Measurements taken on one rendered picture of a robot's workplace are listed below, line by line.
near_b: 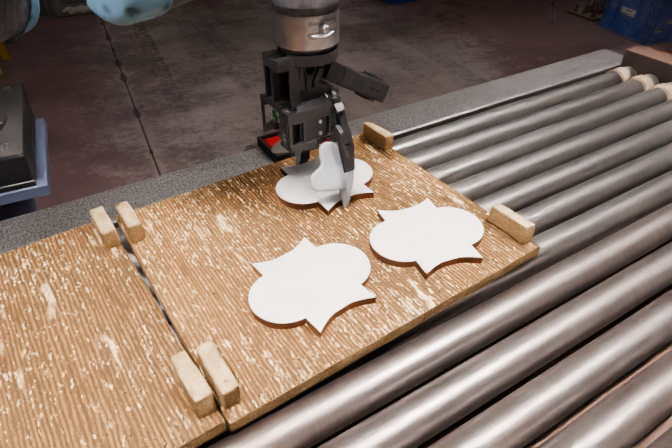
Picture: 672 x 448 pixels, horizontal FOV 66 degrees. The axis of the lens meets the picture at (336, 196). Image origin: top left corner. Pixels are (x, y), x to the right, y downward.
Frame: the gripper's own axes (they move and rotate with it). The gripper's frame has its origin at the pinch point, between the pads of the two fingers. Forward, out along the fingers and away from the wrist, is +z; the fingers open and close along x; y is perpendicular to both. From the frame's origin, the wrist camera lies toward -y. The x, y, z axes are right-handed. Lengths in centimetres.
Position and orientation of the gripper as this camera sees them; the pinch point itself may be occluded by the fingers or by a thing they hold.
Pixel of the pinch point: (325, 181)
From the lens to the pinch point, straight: 73.4
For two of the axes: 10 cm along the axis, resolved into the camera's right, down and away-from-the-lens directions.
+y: -8.3, 3.3, -4.5
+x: 5.6, 4.8, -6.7
